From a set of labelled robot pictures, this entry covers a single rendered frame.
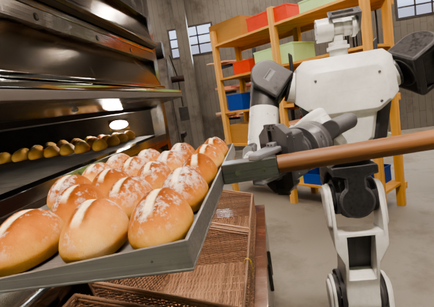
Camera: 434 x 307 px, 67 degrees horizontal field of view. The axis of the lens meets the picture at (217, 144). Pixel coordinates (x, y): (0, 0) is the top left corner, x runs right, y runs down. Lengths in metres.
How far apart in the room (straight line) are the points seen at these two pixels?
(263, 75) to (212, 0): 7.79
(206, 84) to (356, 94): 7.62
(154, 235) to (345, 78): 0.76
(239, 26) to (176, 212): 4.14
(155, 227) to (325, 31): 0.82
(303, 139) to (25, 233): 0.45
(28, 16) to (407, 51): 1.06
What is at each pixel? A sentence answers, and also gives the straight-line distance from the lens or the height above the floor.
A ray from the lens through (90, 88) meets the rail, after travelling 1.02.
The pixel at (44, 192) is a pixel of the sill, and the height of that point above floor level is 1.15.
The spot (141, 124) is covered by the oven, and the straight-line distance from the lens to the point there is 2.16.
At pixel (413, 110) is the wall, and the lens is 9.06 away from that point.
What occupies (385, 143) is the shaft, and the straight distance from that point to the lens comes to 0.56.
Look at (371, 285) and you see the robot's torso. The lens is 1.23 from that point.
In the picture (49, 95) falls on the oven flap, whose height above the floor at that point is 1.40.
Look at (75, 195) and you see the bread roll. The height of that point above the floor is 1.23.
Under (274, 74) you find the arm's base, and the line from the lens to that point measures 1.01.
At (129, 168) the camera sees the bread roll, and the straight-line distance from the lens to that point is 0.66.
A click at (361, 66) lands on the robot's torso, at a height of 1.36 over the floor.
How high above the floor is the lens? 1.33
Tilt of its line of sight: 7 degrees down
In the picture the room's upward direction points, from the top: 9 degrees counter-clockwise
